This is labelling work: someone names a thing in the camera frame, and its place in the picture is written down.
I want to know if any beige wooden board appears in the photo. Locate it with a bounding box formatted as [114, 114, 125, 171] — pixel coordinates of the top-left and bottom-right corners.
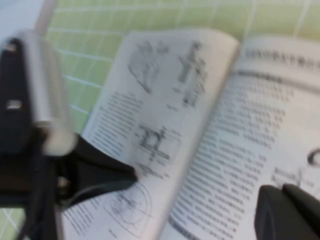
[34, 0, 58, 34]

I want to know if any green white checkered tablecloth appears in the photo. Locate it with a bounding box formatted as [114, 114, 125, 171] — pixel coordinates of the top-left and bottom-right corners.
[0, 0, 320, 240]

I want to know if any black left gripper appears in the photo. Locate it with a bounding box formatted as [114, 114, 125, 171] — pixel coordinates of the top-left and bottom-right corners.
[0, 149, 83, 208]

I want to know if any technical book with diagrams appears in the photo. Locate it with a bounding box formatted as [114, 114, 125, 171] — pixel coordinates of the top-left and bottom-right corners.
[59, 28, 320, 240]

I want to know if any black camera cable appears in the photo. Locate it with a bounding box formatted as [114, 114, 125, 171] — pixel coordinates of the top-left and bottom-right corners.
[14, 149, 63, 240]

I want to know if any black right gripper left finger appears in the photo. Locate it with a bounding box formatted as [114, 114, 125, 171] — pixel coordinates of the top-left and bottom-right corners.
[254, 185, 305, 240]

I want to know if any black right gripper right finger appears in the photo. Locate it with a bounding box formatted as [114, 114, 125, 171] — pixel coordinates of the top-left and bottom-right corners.
[281, 184, 320, 240]

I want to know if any black left camera bracket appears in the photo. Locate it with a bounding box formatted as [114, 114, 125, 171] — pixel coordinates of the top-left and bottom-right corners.
[0, 37, 38, 155]

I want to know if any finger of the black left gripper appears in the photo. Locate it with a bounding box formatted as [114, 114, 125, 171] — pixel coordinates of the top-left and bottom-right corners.
[64, 181, 137, 207]
[72, 134, 138, 191]

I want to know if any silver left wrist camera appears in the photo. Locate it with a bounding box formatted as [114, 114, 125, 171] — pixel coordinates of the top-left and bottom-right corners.
[14, 29, 77, 155]

